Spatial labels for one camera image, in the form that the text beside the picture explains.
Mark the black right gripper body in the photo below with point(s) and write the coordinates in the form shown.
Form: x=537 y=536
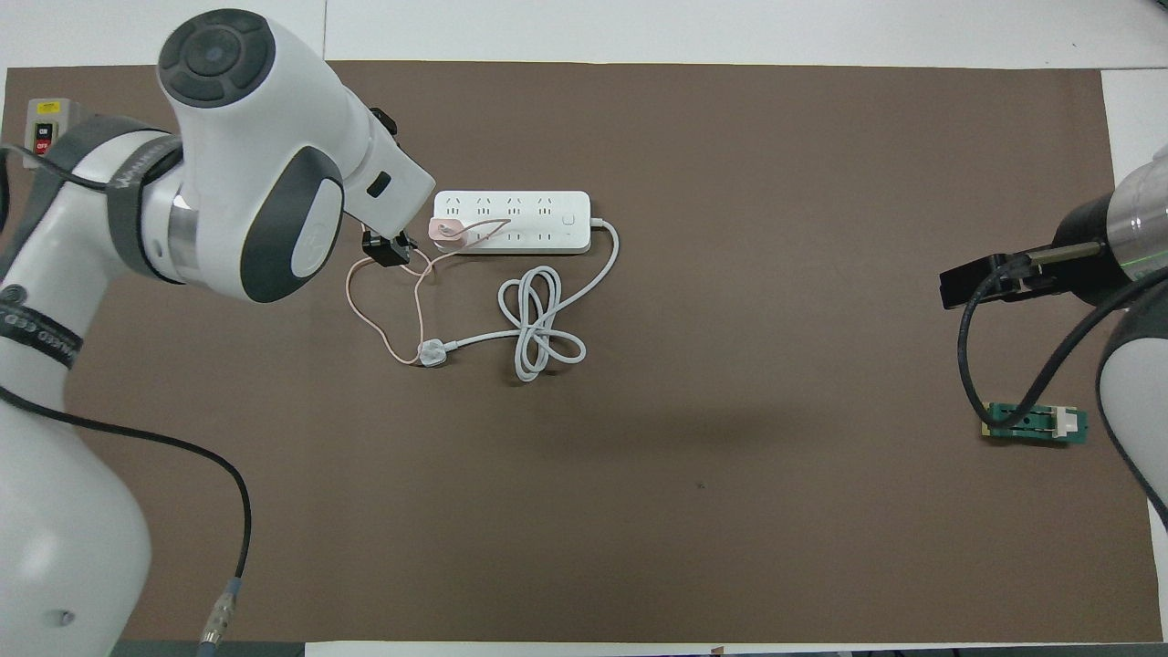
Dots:
x=1086 y=255

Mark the green knife switch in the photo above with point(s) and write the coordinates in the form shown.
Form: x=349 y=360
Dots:
x=1049 y=427

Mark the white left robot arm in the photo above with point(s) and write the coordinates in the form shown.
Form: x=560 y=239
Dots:
x=255 y=146

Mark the brown table mat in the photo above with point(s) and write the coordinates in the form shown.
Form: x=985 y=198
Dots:
x=639 y=511

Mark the white power strip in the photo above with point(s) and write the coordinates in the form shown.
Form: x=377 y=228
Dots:
x=538 y=224

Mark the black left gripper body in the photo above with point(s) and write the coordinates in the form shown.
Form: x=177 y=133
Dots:
x=385 y=249

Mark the pink charger adapter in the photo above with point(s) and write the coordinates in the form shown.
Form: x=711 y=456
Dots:
x=447 y=234

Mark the grey on-off switch box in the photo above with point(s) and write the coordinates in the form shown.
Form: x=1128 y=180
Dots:
x=46 y=114

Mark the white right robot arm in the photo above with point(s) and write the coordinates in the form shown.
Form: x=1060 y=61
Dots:
x=1131 y=401

